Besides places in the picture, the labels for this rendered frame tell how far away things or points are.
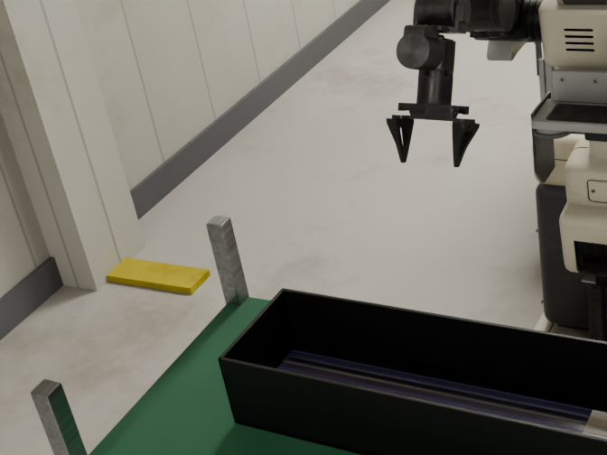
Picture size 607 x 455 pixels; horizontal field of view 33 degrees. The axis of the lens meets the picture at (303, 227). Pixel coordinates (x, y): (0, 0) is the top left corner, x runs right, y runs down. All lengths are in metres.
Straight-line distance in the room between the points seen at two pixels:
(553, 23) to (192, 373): 0.90
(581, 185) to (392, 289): 1.39
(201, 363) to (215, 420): 0.14
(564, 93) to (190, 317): 1.82
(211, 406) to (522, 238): 2.21
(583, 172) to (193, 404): 0.94
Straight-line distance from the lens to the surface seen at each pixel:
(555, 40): 1.97
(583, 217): 2.09
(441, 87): 1.71
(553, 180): 2.41
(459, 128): 1.68
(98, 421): 3.14
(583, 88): 1.97
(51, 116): 3.50
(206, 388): 1.53
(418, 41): 1.65
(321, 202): 3.95
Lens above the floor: 1.86
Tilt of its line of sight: 29 degrees down
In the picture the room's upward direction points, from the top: 11 degrees counter-clockwise
